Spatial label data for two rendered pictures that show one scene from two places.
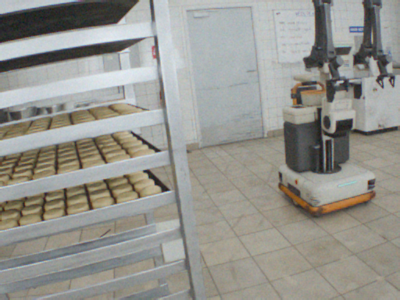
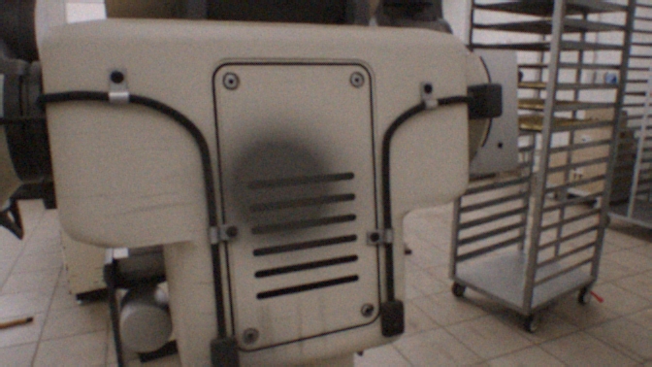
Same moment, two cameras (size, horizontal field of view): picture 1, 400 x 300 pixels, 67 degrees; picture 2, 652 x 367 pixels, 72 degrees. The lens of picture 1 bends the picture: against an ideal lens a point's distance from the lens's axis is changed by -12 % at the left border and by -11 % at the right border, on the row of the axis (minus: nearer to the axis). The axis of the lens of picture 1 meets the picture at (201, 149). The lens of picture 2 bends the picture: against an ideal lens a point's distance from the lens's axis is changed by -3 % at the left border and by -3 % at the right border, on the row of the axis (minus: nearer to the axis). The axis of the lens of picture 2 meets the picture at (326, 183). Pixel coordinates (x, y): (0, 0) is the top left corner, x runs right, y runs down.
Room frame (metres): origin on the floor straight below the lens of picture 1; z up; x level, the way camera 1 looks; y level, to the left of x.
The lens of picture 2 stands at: (2.78, -1.08, 1.21)
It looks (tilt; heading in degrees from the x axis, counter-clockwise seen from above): 14 degrees down; 168
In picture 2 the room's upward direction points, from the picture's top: straight up
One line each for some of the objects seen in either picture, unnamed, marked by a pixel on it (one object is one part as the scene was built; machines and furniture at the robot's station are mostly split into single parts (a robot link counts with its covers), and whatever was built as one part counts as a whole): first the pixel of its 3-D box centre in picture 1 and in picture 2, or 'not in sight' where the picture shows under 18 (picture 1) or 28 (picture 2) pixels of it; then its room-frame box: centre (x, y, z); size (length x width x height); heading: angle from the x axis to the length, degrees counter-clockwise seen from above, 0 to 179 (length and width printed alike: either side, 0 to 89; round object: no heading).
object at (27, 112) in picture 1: (23, 114); not in sight; (4.02, 2.21, 0.95); 0.39 x 0.39 x 0.14
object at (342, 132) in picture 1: (341, 124); not in sight; (2.45, -1.11, 0.68); 0.28 x 0.27 x 0.25; 101
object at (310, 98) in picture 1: (316, 98); not in sight; (2.71, -1.00, 0.87); 0.23 x 0.15 x 0.11; 101
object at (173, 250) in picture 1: (174, 239); not in sight; (2.10, 0.26, 0.08); 0.30 x 0.22 x 0.16; 13
